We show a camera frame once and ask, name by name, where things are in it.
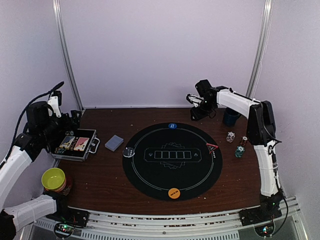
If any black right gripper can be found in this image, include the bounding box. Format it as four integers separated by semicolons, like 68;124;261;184
190;99;216;121

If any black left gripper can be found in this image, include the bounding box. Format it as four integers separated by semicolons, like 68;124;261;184
39;109;81;142

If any blue small blind button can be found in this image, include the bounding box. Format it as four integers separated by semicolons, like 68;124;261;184
168;123;177;130

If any blue white 10 chip stack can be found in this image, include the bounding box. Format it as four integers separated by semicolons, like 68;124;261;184
226;131;236;143

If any red triangular all-in marker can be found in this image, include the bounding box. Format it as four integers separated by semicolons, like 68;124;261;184
206;143;219;154

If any green blue 50 chip stack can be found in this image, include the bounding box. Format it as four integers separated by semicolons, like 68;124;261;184
234;145;246;158

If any orange big blind button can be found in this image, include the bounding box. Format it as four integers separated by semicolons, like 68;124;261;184
168;187;181;200

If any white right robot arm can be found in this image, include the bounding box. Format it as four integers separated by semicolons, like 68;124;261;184
186;79;285;226

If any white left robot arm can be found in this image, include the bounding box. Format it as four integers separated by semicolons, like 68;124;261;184
0;87;82;240

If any dark blue mug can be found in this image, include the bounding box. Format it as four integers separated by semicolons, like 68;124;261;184
222;107;241;127

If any aluminium poker case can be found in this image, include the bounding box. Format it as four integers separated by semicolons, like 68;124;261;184
50;128;101;162

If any red black 100 chip stack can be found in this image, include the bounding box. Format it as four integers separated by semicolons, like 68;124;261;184
239;136;248;147

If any yellow-green bowl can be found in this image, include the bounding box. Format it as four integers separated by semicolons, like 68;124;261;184
41;167;67;192

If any round black poker mat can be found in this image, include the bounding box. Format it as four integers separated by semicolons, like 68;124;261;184
122;122;223;201

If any grey card deck box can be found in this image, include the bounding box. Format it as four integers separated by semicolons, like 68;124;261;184
104;135;124;152

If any clear round dealer button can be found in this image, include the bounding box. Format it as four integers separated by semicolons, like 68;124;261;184
122;147;135;158

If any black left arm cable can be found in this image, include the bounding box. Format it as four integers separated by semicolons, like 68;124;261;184
7;81;65;151

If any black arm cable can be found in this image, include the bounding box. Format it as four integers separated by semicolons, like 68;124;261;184
264;124;290;236
7;81;65;151

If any right aluminium frame post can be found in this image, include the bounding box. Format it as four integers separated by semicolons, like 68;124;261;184
246;0;274;99

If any aluminium frame post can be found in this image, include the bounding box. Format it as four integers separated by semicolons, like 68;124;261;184
52;0;84;111
246;0;274;99

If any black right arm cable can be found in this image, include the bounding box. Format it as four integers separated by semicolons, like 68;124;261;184
264;124;290;236

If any aluminium front rail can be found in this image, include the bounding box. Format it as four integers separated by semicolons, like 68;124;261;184
29;196;301;240

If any left aluminium frame post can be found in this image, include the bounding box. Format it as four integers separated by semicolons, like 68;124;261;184
52;0;84;111

